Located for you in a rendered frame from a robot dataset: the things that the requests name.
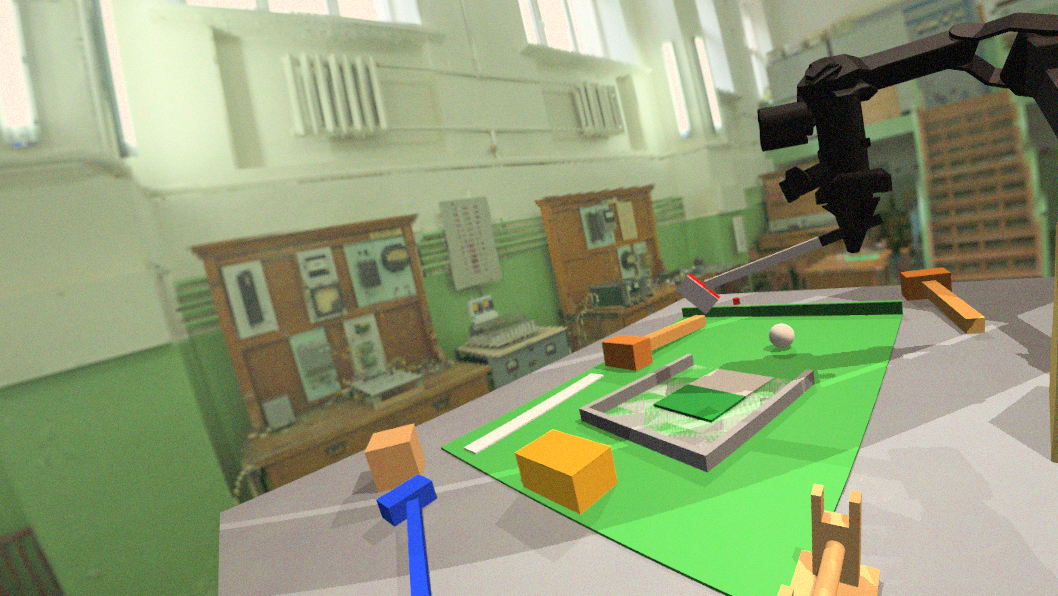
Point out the white flat bar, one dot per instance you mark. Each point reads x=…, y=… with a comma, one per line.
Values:
x=523, y=419

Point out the green flat mat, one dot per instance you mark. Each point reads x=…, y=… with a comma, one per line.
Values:
x=738, y=529

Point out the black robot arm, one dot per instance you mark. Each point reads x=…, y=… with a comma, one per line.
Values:
x=829, y=95

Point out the white golf ball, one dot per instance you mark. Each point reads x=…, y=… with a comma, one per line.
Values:
x=781, y=335

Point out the blue putter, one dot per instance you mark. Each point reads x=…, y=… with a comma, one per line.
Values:
x=405, y=503

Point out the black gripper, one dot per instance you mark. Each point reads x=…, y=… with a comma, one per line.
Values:
x=850, y=195

